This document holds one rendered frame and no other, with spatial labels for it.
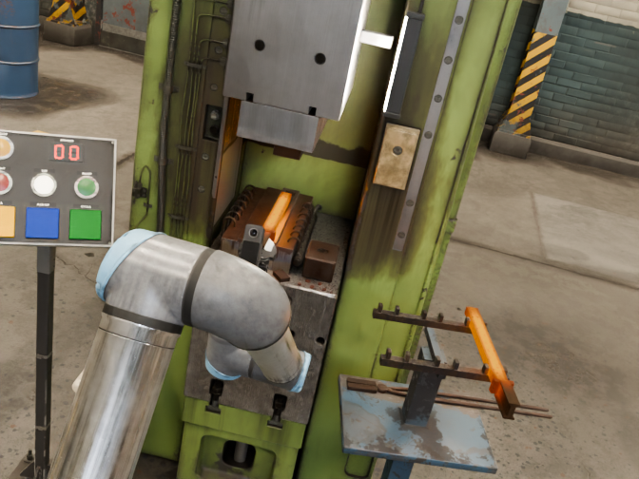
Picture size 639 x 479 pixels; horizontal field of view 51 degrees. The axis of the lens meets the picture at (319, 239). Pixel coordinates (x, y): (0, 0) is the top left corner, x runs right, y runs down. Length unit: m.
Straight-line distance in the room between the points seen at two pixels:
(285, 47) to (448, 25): 0.41
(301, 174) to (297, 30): 0.71
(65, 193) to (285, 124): 0.58
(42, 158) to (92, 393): 0.94
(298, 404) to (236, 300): 1.11
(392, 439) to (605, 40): 6.26
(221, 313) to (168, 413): 1.51
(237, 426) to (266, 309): 1.18
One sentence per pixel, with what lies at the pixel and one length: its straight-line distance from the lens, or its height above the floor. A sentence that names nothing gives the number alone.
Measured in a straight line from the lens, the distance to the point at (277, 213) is 1.89.
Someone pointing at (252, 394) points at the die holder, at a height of 0.53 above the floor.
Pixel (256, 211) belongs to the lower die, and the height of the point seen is 0.99.
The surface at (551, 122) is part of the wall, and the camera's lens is 7.71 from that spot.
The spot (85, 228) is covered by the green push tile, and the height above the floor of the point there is 1.00.
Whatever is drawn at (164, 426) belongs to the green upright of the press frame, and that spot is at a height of 0.15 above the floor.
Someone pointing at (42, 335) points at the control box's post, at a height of 0.59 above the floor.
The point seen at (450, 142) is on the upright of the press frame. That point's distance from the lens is 1.85.
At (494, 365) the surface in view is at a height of 0.93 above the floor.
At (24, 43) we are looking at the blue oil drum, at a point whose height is 0.46.
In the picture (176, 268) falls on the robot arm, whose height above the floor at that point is 1.34.
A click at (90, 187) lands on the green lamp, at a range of 1.80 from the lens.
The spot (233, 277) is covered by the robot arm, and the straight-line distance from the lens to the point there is 0.93.
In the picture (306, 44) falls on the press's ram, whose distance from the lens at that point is 1.67.
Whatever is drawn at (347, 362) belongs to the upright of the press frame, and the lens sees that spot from 2.15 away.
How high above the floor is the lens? 1.79
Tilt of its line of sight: 25 degrees down
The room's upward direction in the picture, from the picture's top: 12 degrees clockwise
